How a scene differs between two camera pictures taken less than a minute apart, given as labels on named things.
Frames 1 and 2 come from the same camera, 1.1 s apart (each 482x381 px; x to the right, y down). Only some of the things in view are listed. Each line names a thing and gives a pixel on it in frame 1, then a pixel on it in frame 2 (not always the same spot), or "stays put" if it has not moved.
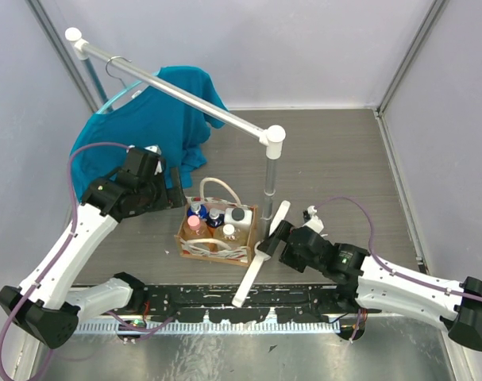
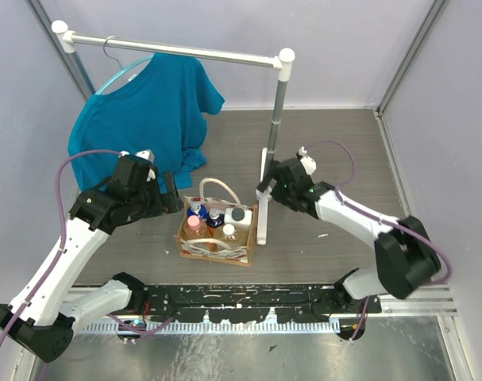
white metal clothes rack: (271, 136) -> (283, 62)
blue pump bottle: (200, 210) stays put
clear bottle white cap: (229, 232) stays put
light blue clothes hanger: (126, 88) -> (121, 67)
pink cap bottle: (194, 222) stays put
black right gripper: (269, 245) -> (276, 194)
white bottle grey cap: (239, 217) stays put
